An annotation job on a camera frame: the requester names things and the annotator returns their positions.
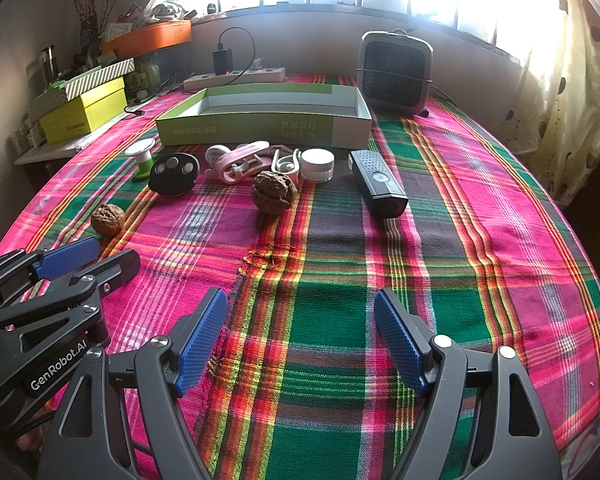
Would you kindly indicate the dark brown walnut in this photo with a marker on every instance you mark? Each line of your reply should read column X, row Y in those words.
column 274, row 194

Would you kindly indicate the black rectangular remote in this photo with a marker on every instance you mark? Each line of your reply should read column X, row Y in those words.
column 380, row 185

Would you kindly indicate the green jars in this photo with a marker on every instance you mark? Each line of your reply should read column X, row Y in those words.
column 147, row 77

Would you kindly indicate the orange box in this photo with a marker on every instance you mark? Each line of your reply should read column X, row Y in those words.
column 150, row 37

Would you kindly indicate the light brown walnut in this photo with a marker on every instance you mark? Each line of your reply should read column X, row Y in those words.
column 107, row 219

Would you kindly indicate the black oval disc holder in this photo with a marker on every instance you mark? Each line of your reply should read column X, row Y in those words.
column 172, row 177

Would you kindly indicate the green white striped box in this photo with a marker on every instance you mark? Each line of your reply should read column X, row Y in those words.
column 90, row 77

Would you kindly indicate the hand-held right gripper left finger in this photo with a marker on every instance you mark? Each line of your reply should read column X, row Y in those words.
column 200, row 345

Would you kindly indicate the black charger adapter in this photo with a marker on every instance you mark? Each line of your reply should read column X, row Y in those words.
column 222, row 61

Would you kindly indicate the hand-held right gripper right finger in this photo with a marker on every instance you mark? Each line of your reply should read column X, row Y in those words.
column 400, row 345

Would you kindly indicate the white power strip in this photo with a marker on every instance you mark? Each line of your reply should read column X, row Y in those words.
column 240, row 77

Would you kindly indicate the pink plastic clip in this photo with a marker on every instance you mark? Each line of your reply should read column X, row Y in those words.
column 230, row 172
column 250, row 150

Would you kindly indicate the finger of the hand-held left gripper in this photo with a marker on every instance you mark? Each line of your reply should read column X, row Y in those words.
column 120, row 265
column 70, row 256

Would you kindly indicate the white round jar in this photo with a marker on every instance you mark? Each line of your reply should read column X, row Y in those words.
column 316, row 165

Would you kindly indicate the metal cup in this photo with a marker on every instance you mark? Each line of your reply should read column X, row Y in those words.
column 47, row 65

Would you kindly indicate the pink green plaid tablecloth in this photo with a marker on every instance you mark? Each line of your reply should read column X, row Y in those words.
column 330, row 270

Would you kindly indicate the white green round stand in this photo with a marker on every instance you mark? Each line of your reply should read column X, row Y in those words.
column 139, row 152

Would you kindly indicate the dried branches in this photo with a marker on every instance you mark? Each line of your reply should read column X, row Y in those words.
column 82, row 5

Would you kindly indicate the white plastic bag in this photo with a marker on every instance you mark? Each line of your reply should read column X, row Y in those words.
column 165, row 2

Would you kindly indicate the colourful paper cards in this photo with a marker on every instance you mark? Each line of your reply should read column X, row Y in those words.
column 122, row 25

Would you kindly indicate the white plug adapter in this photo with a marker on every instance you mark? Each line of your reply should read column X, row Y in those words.
column 260, row 63

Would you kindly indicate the small black sill object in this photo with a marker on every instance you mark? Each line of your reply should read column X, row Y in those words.
column 211, row 9

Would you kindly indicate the white side shelf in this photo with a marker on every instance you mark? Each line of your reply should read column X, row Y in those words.
column 55, row 152

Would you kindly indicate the grey black fan heater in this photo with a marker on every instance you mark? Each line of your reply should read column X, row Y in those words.
column 395, row 72

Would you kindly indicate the patterned cream curtain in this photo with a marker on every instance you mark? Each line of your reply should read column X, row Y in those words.
column 570, row 85

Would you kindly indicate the green white cardboard box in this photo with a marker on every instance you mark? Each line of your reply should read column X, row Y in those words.
column 260, row 130

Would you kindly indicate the yellow box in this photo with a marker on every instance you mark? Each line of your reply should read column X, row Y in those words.
column 80, row 115

